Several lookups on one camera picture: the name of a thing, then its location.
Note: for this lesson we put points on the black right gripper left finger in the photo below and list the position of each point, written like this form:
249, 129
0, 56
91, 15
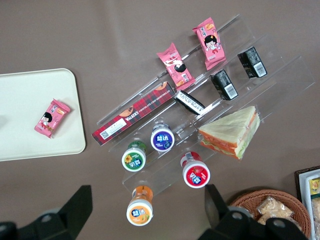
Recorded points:
67, 215

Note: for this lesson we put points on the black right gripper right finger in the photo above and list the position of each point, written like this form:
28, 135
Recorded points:
225, 222

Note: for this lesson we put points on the triangular sandwich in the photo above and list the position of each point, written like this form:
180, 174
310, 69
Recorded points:
232, 130

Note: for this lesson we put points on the cream plastic tray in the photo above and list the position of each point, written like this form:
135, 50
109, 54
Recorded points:
27, 105

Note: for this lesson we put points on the brown round wicker basket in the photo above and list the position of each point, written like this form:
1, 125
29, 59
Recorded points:
250, 200

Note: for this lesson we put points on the clear bag of tan snacks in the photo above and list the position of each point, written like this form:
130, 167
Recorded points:
317, 215
273, 210

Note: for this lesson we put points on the red lid gum bottle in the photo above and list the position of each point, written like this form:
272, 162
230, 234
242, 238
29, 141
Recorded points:
196, 175

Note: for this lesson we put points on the orange lid gum bottle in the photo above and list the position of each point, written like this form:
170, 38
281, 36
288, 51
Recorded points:
139, 212

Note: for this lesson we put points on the green lid gum bottle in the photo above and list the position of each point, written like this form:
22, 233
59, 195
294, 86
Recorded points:
134, 158

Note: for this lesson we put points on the white rectangular snack box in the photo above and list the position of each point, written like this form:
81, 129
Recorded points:
305, 185

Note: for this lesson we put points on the yellow snack packet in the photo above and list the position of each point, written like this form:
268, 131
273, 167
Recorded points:
315, 186

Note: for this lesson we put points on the pink cartoon snack packet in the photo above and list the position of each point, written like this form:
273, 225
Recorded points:
175, 67
210, 45
51, 118

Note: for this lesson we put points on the blue lid gum bottle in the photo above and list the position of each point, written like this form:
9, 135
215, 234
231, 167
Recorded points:
162, 140

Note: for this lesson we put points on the small black snack packet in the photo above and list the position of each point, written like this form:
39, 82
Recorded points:
190, 102
223, 85
252, 62

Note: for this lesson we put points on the red tartan shortbread box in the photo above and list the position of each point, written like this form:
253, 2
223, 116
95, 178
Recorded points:
140, 112

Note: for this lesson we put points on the clear acrylic tiered stand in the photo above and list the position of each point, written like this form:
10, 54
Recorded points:
262, 100

